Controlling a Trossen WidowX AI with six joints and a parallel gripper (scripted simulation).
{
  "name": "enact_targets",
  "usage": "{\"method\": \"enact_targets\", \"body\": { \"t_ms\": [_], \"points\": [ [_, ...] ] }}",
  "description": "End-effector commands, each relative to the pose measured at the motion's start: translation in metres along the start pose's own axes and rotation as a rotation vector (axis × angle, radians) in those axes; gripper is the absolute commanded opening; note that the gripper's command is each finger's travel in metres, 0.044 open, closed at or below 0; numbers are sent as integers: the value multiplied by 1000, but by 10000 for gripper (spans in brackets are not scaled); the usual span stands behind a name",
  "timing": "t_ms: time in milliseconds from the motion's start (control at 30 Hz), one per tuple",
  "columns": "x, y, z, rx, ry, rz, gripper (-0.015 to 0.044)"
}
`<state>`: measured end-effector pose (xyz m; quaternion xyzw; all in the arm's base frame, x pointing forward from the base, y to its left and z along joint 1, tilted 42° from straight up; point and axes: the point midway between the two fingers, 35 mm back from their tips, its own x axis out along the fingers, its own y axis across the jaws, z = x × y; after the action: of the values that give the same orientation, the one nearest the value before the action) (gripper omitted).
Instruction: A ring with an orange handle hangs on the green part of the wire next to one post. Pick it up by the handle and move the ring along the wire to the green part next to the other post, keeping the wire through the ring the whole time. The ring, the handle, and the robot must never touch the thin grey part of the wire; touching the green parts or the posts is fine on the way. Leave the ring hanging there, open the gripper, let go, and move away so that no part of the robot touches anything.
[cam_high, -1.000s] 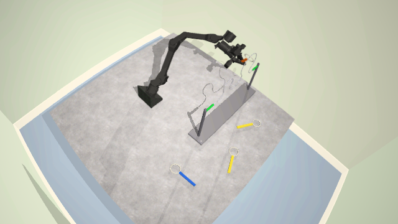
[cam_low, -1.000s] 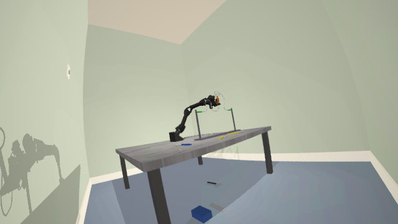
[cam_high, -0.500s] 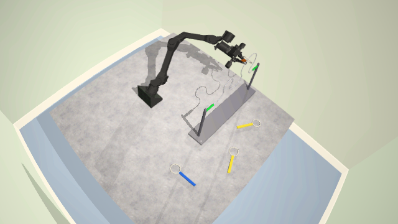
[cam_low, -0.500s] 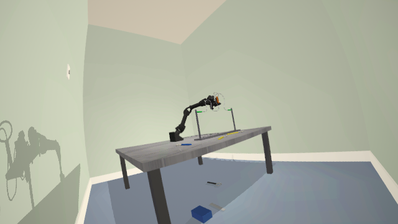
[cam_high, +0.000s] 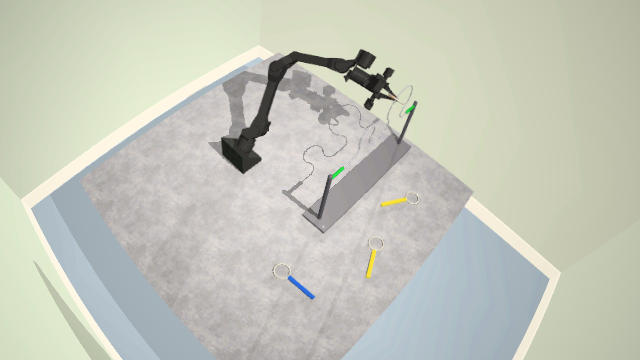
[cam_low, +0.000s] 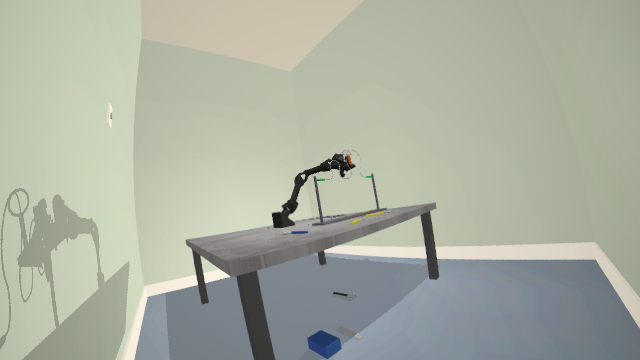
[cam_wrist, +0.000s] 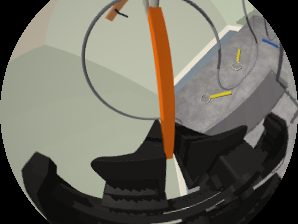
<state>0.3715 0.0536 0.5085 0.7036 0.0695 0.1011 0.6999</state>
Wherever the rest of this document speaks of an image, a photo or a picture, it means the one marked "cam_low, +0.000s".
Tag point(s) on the blue box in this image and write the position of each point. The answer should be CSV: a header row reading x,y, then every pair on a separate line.
x,y
324,344

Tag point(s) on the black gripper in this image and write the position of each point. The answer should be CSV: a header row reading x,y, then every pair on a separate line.
x,y
344,166

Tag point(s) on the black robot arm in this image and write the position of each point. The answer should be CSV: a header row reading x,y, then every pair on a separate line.
x,y
292,204

